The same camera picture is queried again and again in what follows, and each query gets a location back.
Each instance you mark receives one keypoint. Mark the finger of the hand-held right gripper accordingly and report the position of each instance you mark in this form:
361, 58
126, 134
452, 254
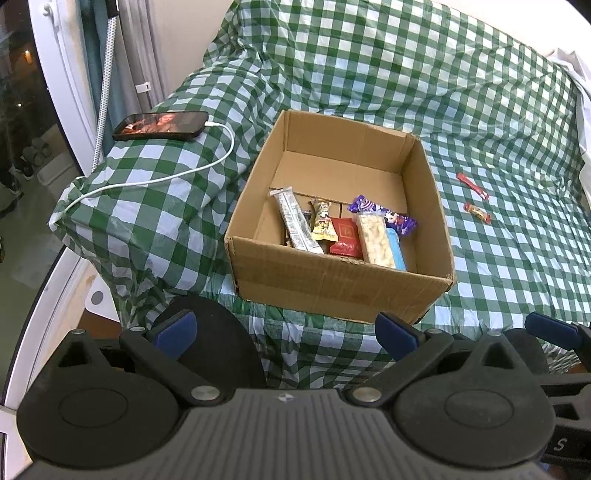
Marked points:
549, 328

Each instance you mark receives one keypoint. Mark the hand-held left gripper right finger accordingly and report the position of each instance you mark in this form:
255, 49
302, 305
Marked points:
395, 334

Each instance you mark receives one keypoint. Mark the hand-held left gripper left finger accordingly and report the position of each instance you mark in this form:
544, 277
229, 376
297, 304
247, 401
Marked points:
178, 332

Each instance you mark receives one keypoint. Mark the blue stick packet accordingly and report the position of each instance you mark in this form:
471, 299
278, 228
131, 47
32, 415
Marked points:
396, 251

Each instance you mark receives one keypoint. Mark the cardboard box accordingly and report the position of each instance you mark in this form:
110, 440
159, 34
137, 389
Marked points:
323, 281

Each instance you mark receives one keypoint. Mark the white nougat packet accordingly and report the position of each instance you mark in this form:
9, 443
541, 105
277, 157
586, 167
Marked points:
376, 240

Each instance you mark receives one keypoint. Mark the red square snack packet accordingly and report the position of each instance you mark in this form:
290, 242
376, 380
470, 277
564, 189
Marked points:
344, 237

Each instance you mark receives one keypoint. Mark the purple cartoon snack packet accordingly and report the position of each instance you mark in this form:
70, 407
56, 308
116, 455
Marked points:
401, 224

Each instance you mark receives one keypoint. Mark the yellow cartoon snack packet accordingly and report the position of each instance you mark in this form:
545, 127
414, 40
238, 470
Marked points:
323, 224

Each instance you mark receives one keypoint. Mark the silver striped stick packet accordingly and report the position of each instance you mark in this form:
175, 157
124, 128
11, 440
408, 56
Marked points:
293, 221

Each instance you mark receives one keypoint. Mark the black round stool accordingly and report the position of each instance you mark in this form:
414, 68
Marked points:
221, 341

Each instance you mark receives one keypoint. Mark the small orange candy packet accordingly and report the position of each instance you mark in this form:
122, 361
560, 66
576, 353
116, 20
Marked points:
478, 213

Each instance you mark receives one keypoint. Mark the thin red stick packet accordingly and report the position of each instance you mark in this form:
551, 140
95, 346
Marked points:
472, 186

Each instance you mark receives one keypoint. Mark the black smartphone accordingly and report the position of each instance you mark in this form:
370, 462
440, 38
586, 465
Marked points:
157, 124

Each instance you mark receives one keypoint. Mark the grey slipper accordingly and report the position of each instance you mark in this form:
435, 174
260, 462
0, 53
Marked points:
39, 152

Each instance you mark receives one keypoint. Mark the white cloth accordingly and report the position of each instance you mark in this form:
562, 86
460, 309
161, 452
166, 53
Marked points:
581, 92

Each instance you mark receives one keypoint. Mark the white plastic clip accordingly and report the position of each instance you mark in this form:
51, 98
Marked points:
143, 86

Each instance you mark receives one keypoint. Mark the green checkered cloth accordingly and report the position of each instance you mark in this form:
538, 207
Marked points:
415, 69

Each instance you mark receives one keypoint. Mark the grey curtain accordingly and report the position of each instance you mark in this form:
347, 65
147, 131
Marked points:
134, 46

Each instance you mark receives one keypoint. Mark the white window frame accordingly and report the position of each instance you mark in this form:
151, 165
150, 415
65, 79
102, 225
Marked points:
69, 69

